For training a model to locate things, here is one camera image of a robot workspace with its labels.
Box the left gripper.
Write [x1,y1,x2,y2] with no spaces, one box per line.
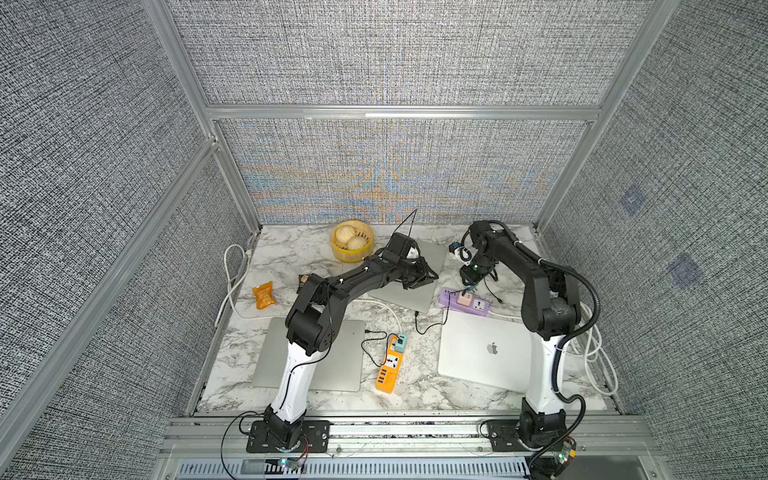
[395,256,440,290]

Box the pink charger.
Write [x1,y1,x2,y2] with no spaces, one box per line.
[456,292,473,307]

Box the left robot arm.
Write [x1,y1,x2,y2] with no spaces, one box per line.
[262,232,439,449]

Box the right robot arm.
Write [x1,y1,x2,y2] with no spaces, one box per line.
[459,220,602,455]

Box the grey laptop at back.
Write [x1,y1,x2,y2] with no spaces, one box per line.
[368,240,448,313]

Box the grey laptop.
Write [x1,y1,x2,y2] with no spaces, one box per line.
[252,317,366,392]
[368,240,448,313]

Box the silver Apple laptop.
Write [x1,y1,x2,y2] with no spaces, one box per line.
[438,311,531,393]

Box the grey laptop front left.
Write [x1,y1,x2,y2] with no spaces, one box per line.
[252,317,366,392]

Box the purple power strip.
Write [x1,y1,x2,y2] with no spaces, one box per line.
[438,288,490,317]

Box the steamed bun right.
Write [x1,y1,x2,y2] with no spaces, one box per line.
[346,236,368,251]

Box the steamed bun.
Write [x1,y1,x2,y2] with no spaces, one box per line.
[334,225,357,248]
[346,236,368,251]

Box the bamboo steamer with yellow bands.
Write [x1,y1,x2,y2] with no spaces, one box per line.
[330,220,375,264]

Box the steamed bun left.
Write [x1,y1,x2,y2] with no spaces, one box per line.
[334,225,357,248]

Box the orange power strip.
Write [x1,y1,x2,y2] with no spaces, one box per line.
[375,334,405,394]

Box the black snack packet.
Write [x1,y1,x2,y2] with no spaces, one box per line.
[297,274,309,293]

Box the orange snack packet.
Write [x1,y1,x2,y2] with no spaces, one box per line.
[252,281,275,310]

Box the black cable to back laptop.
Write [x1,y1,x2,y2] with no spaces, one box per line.
[413,293,451,337]

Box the black cable to laptop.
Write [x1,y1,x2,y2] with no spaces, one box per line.
[359,329,391,369]
[413,293,451,337]

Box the black cable to left laptop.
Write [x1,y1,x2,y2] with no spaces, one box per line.
[359,329,391,369]

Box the white cord of purple strip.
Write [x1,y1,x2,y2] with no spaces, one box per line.
[485,299,619,397]

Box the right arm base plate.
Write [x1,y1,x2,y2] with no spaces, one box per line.
[479,419,565,453]

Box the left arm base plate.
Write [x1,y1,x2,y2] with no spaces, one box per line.
[245,420,332,454]

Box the white cord of orange strip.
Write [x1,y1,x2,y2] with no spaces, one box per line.
[213,243,403,337]

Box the aluminium front rail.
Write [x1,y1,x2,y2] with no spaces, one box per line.
[150,411,673,479]

